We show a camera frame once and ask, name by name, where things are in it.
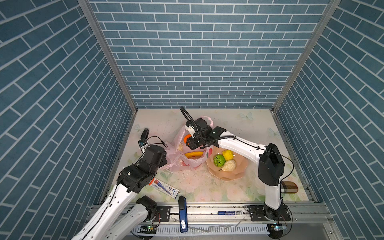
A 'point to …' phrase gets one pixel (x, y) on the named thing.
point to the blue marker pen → (230, 213)
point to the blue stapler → (183, 214)
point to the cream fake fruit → (180, 147)
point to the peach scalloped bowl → (214, 170)
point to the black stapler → (144, 134)
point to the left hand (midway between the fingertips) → (162, 154)
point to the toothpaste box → (164, 187)
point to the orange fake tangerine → (185, 138)
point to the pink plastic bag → (181, 158)
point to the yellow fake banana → (194, 154)
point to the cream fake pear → (229, 165)
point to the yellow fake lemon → (227, 154)
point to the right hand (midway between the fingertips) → (187, 140)
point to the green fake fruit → (219, 160)
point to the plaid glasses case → (288, 187)
